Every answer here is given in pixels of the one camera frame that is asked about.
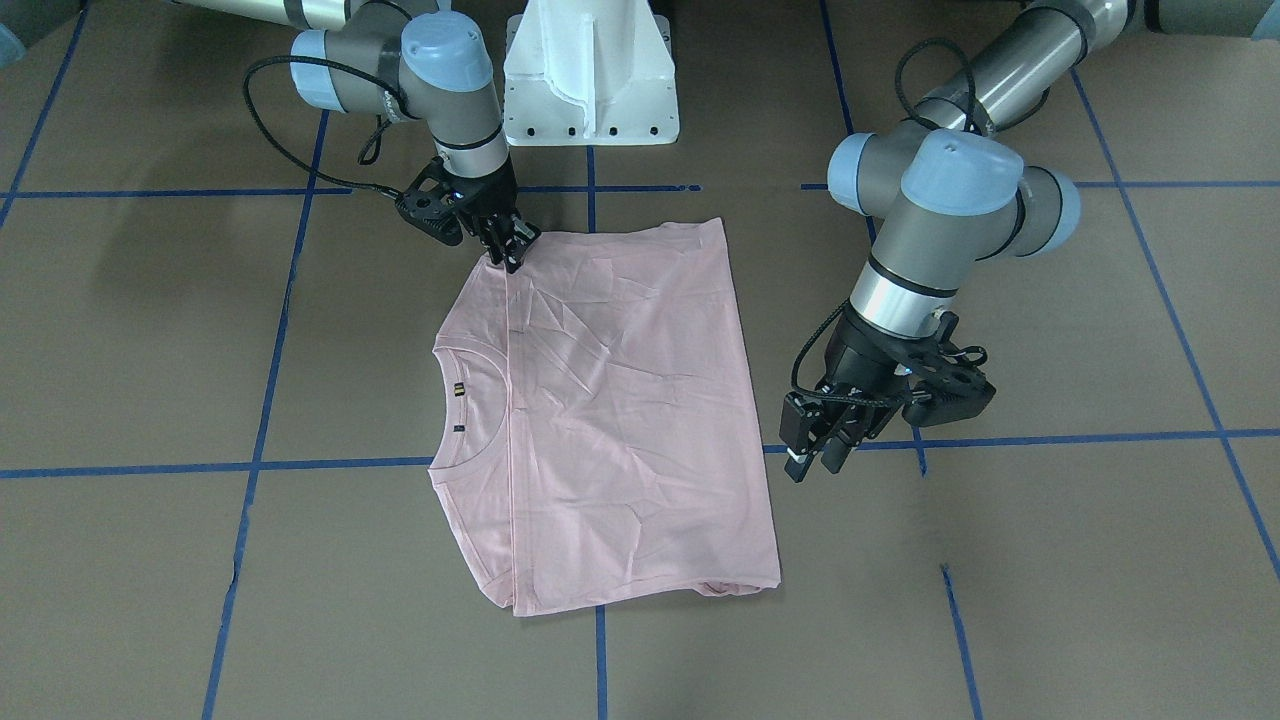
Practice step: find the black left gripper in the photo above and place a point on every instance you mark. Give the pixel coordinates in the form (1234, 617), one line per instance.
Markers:
(862, 362)

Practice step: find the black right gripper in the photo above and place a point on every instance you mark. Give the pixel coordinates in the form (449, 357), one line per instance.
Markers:
(489, 201)

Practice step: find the pink Snoopy t-shirt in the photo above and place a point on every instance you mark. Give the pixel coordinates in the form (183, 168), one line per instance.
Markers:
(600, 440)

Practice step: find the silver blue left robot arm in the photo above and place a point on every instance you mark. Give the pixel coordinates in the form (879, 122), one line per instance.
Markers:
(949, 195)

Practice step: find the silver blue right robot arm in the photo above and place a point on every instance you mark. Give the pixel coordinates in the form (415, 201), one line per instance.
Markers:
(404, 61)

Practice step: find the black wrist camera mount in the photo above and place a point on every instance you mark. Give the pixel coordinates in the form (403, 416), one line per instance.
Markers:
(949, 383)
(427, 205)

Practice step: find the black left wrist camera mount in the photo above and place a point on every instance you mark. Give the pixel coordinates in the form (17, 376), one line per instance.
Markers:
(949, 383)

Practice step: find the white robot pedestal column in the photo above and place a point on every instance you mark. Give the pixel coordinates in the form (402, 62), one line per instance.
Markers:
(590, 73)

